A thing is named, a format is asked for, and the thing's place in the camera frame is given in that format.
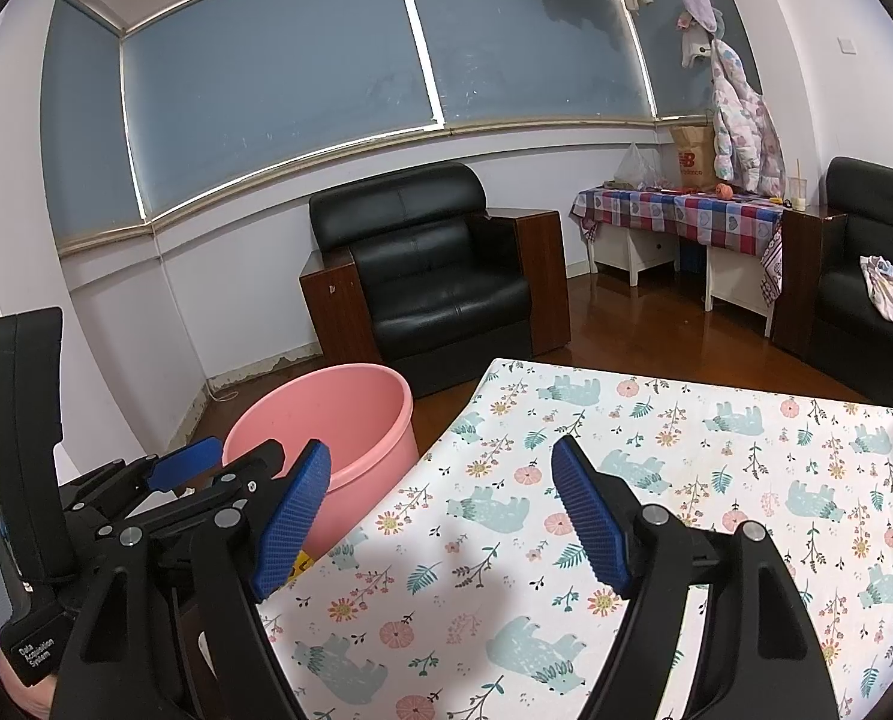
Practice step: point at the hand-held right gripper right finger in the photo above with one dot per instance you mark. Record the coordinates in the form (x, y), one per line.
(588, 517)

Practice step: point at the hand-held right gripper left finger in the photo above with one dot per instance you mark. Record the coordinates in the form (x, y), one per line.
(296, 510)

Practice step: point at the person's left hand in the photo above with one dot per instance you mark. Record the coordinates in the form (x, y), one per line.
(23, 697)

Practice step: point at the clear plastic bag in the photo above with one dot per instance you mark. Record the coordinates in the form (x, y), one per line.
(636, 169)

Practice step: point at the brown paper bag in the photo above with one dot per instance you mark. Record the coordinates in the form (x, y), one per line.
(692, 161)

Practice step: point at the black leather armchair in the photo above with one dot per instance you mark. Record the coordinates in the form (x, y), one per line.
(866, 210)
(431, 277)

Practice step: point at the plastic cup with straw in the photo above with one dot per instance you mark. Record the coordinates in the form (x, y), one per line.
(797, 191)

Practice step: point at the yellow plastic bag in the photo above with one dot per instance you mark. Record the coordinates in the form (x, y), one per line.
(298, 566)

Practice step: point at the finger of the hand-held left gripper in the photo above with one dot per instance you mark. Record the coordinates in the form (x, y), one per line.
(187, 461)
(221, 487)

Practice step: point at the pastel padded jacket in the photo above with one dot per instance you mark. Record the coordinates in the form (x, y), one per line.
(742, 120)

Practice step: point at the white plush hat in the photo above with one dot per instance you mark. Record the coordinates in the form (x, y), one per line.
(693, 49)

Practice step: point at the pink plastic bucket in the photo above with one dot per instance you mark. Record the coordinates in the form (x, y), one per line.
(356, 427)

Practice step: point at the purple plush hat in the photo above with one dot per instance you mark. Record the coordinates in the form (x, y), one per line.
(697, 0)

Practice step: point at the patterned hanging cloth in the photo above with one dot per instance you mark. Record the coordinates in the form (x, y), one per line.
(772, 266)

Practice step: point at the grey-blue roller blind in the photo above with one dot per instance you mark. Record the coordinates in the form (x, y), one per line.
(529, 45)
(678, 82)
(90, 127)
(281, 75)

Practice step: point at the white wall socket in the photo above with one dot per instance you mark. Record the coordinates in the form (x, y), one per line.
(848, 45)

